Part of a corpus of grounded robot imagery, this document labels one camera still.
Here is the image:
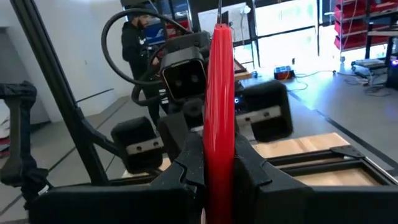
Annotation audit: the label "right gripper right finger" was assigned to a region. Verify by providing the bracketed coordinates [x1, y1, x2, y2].
[233, 132, 398, 224]

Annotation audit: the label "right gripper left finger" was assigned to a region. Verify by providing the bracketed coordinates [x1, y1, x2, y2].
[29, 132, 206, 224]

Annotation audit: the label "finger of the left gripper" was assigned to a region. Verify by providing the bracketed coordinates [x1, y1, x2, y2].
[157, 111, 191, 162]
[235, 123, 249, 141]

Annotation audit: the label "red box cutter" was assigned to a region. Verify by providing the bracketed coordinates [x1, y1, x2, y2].
[201, 0, 237, 224]

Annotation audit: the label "blue orange floor device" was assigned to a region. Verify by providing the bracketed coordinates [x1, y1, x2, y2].
[273, 65, 296, 81]

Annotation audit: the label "person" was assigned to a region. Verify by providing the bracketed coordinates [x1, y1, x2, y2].
[120, 11, 171, 127]

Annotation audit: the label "blue storage bins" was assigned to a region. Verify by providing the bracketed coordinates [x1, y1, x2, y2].
[143, 0, 191, 46]

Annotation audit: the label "white board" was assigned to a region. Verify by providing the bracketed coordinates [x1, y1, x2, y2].
[197, 2, 251, 43]

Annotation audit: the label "black floor equipment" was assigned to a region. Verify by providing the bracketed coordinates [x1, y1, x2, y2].
[350, 46, 398, 91]

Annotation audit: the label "red storage bin rack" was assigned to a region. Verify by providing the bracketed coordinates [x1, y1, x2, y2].
[333, 0, 398, 53]

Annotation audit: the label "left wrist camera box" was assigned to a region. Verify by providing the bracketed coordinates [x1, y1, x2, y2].
[159, 46, 208, 103]

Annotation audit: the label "thin floor cable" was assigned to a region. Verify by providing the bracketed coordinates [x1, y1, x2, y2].
[287, 69, 338, 93]

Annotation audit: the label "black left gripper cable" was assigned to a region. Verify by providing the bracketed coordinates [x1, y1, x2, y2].
[100, 7, 194, 107]

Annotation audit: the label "black clamp post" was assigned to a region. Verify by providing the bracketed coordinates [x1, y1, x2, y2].
[0, 80, 53, 212]

